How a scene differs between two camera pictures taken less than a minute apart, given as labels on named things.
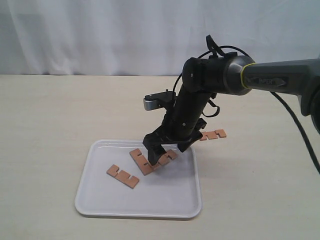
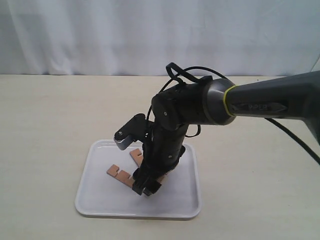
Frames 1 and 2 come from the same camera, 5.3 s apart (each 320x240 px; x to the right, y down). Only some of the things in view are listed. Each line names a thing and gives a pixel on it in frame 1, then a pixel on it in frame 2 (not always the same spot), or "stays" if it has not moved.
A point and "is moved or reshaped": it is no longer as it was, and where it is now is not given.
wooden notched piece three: x=140 y=161 stays
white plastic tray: x=173 y=190 stays
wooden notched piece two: x=165 y=159 is moved or reshaped
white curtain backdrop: x=149 y=37 stays
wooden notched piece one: x=123 y=176 stays
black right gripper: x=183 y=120 -> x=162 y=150
